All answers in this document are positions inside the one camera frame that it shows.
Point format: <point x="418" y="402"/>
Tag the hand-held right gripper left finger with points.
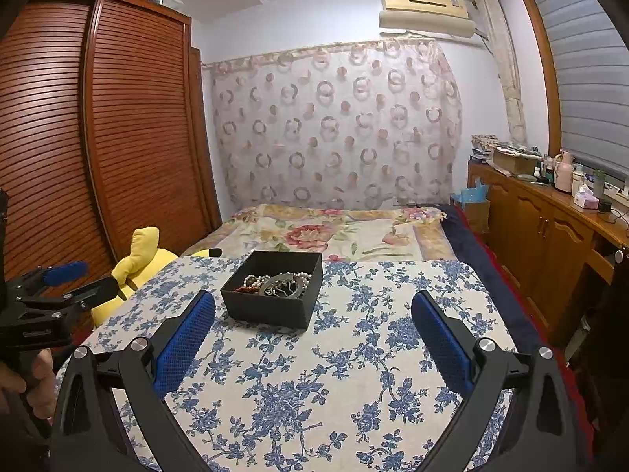
<point x="189" y="339"/>

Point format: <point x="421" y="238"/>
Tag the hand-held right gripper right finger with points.
<point x="442" y="344"/>

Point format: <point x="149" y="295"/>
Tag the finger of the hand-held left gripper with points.
<point x="64" y="274"/>
<point x="93" y="292"/>

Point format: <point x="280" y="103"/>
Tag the black jewelry box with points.
<point x="265" y="312"/>

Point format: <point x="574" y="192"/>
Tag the person's left hand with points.
<point x="43" y="388"/>

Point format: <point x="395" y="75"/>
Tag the yellow plush toy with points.
<point x="142" y="250"/>

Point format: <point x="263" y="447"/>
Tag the navy blue blanket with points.
<point x="486" y="265"/>

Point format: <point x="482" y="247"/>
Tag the blue floral tablecloth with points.
<point x="295" y="378"/>

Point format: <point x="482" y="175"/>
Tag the wooden sideboard cabinet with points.
<point x="530" y="236"/>

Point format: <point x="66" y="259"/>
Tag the wooden slatted wardrobe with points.
<point x="98" y="132"/>

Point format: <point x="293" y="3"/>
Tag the blue plastic bag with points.
<point x="469" y="192"/>

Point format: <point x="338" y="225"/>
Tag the floral bedspread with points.
<point x="304" y="233"/>

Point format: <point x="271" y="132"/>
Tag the open cardboard box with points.
<point x="513" y="163"/>

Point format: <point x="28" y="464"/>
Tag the stack of books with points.
<point x="481" y="150"/>

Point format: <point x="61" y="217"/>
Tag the pink tissue box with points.
<point x="585" y="200"/>

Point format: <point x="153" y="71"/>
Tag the pink thermos jug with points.
<point x="564" y="174"/>

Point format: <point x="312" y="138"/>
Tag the green bottle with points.
<point x="600" y="184"/>

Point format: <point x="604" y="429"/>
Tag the circle-patterned sheer curtain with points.
<point x="334" y="123"/>

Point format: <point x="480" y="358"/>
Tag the beige lace curtain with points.
<point x="508" y="69"/>

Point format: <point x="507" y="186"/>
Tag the white storage box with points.
<point x="167" y="1"/>

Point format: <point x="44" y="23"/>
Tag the grey window blind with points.
<point x="585" y="73"/>

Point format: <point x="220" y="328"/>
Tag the beige air conditioner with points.
<point x="427" y="14"/>

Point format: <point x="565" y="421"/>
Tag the wooden window frame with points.
<point x="538" y="59"/>

